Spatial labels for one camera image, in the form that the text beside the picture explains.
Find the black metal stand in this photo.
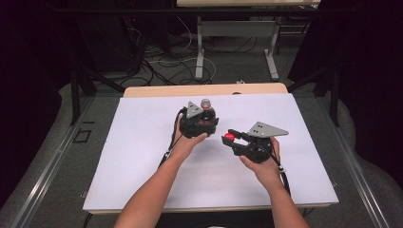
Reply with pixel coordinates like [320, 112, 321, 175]
[69, 61, 126, 126]
[286, 65, 341, 128]

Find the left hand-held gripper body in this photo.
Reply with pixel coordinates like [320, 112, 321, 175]
[179, 101, 220, 140]

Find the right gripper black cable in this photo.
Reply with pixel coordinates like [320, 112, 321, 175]
[265, 143, 293, 198]

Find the wooden table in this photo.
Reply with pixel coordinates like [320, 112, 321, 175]
[83, 83, 332, 215]

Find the metal floor rail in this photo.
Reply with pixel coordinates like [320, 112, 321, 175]
[9, 96, 96, 228]
[317, 96, 392, 228]

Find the person's left hand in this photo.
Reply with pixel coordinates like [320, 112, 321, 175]
[170, 115, 209, 163]

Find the white-legged desk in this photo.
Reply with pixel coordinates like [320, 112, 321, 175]
[176, 0, 321, 82]

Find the tangle of floor cables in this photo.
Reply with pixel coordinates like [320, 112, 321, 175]
[120, 15, 260, 87]

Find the person's right hand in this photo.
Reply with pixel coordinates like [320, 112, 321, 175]
[239, 136, 283, 191]

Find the white table mat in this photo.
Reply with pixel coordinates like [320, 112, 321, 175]
[83, 92, 340, 212]

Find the dark soda bottle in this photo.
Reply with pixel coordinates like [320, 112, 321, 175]
[200, 98, 218, 127]

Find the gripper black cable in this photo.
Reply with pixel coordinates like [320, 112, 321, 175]
[157, 106, 188, 169]
[265, 143, 293, 198]

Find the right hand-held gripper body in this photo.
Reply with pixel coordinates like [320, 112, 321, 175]
[233, 121, 290, 164]

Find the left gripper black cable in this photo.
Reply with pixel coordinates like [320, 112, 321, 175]
[157, 106, 188, 169]

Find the person's dark clothing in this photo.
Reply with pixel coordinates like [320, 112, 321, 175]
[155, 210, 277, 228]

